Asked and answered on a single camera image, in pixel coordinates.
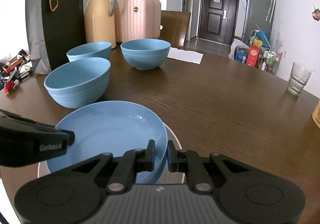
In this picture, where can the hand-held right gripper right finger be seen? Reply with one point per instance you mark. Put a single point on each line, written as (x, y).
(170, 156)

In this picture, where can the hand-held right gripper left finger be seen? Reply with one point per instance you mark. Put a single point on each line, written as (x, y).
(150, 156)

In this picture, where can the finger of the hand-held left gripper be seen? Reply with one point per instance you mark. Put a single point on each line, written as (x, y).
(70, 137)

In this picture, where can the pink plate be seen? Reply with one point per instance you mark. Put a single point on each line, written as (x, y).
(173, 136)

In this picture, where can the blue bowl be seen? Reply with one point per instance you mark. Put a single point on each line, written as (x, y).
(145, 59)
(75, 94)
(82, 56)

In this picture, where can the red artificial flower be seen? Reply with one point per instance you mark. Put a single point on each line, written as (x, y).
(10, 87)

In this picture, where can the pile of small clutter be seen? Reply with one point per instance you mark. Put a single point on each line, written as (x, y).
(15, 64)

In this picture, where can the white paper napkin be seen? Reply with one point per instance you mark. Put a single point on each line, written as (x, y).
(185, 56)

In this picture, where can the black paper bag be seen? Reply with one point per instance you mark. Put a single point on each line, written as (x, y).
(62, 21)

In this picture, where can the yellow thermos jug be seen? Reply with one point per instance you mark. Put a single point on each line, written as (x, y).
(100, 24)

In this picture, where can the blue box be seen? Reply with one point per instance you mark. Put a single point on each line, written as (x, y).
(241, 56)

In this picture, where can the wooden chair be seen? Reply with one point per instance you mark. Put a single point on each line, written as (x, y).
(175, 26)

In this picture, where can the white plastic bag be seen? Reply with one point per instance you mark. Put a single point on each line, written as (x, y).
(236, 44)

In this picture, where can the red box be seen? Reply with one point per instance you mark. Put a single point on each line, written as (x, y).
(253, 55)

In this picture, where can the pink ribbed suitcase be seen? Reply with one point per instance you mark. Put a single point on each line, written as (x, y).
(137, 19)

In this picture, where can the clear drinking glass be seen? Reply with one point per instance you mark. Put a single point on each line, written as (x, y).
(297, 81)

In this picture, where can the blue gift bag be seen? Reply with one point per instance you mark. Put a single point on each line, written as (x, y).
(260, 38)

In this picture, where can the dark brown door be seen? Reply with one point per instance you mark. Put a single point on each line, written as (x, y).
(217, 14)

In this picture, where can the white dried branches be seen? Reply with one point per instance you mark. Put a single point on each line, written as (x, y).
(280, 40)

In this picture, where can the grey refrigerator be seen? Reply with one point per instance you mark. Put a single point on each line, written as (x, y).
(257, 14)

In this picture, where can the pale folded umbrella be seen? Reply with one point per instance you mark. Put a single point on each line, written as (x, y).
(271, 6)

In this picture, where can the pink wall ornament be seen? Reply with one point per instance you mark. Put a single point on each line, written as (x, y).
(316, 14)

